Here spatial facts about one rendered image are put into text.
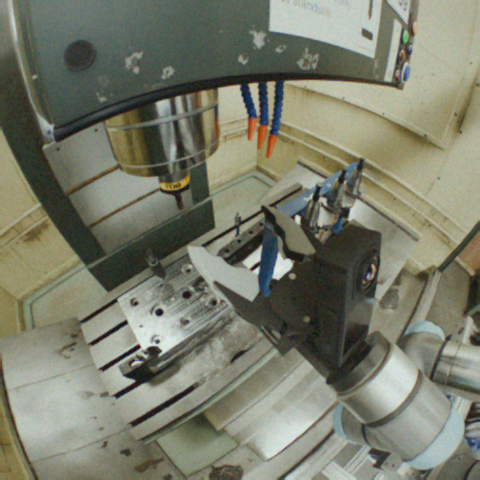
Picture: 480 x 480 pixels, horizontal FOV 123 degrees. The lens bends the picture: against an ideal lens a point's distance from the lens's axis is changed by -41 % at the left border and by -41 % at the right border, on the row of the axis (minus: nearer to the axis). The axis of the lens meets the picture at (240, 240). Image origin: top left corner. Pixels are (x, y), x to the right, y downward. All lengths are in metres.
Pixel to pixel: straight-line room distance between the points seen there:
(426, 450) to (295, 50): 0.32
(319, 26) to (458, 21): 1.02
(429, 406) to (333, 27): 0.30
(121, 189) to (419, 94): 1.25
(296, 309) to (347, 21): 0.24
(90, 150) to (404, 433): 0.86
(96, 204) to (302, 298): 0.76
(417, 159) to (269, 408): 1.19
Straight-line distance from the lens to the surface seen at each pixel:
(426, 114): 1.12
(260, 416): 0.85
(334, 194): 0.56
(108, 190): 0.83
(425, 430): 0.24
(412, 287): 1.39
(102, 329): 0.83
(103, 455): 1.04
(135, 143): 0.26
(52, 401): 1.12
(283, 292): 0.19
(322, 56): 0.18
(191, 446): 0.99
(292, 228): 0.24
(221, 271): 0.20
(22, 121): 0.79
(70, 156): 0.75
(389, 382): 0.21
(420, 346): 0.38
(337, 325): 0.15
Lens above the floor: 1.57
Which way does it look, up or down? 49 degrees down
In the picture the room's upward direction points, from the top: straight up
